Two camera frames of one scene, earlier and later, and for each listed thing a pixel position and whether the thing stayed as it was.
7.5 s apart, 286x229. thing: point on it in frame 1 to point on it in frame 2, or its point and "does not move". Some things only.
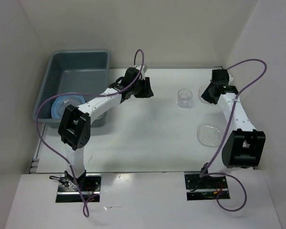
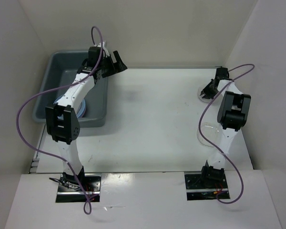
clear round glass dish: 200,92 does not move
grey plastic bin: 86,72 does not move
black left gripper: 147,92 to 119,66
